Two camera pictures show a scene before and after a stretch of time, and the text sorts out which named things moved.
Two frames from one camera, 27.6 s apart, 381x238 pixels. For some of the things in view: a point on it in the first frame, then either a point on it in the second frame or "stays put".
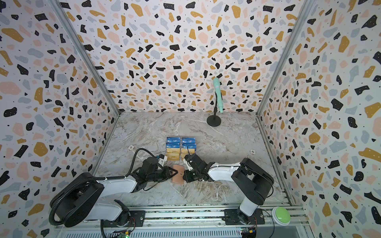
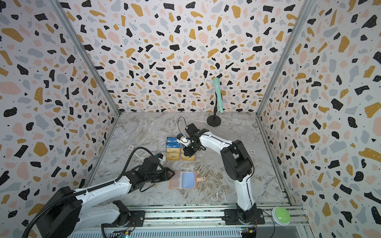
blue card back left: x=173 y=139 stays put
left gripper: x=168 y=175 stays put
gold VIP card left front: x=173 y=156 stays put
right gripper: x=190 y=171 → x=190 y=146
